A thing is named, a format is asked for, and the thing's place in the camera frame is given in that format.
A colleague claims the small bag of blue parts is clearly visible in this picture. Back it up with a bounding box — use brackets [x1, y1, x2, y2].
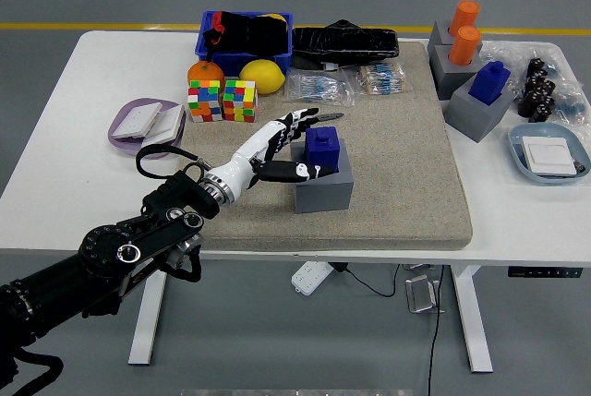
[553, 100, 587, 123]

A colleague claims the black plug with cord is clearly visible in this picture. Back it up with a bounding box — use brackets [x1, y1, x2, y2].
[332, 261, 401, 299]

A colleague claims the clear plastic bag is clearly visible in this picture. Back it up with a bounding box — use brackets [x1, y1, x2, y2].
[479, 40, 591, 127]

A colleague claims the orange fruit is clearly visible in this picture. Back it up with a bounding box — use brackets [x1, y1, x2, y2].
[187, 59, 226, 90]

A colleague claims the yellow lemon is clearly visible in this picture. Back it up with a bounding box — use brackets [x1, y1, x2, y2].
[238, 58, 286, 95]

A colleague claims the bag of blue resistors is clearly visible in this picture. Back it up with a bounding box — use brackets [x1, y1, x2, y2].
[283, 67, 356, 107]

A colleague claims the black floor cable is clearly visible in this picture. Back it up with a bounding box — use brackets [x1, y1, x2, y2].
[427, 265, 445, 396]

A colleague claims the multicolour puzzle cube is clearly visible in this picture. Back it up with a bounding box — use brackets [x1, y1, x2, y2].
[187, 79, 223, 124]
[222, 79, 259, 124]

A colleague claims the white table leg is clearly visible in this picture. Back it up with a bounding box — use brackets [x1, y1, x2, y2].
[451, 265, 494, 374]
[127, 258, 171, 366]

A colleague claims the bag of brown resistors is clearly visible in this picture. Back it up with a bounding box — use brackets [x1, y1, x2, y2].
[354, 63, 410, 96]

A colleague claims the grey-brown mat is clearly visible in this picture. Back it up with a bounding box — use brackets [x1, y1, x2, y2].
[165, 41, 475, 252]

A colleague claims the orange round seal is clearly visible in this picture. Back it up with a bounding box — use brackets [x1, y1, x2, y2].
[448, 25, 482, 67]
[448, 0, 480, 40]

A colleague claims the blue plastic bin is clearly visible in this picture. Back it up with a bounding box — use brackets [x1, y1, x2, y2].
[194, 10, 295, 72]

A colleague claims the black table control panel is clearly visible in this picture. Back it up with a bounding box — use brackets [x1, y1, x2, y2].
[507, 266, 583, 279]

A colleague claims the light blue tray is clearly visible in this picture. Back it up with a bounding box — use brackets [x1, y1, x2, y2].
[507, 122, 591, 186]

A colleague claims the purple tray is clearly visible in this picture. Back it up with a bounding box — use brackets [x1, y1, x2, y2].
[107, 97, 187, 161]

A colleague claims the metal floor bracket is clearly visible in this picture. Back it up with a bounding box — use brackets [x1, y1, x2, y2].
[404, 274, 445, 315]

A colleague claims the blue square seal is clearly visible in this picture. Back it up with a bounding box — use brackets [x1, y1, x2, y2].
[468, 61, 512, 105]
[303, 125, 344, 172]

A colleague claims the black cloth with red trim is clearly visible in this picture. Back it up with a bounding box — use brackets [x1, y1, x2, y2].
[202, 10, 290, 56]

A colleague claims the grey seal holder block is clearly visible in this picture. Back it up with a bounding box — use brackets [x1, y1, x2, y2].
[427, 19, 463, 63]
[289, 139, 356, 214]
[443, 75, 516, 143]
[428, 42, 484, 102]

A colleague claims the white power strip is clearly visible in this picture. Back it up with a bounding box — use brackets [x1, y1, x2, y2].
[290, 260, 334, 297]

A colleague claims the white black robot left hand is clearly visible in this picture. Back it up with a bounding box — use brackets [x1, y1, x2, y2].
[221, 107, 323, 199]

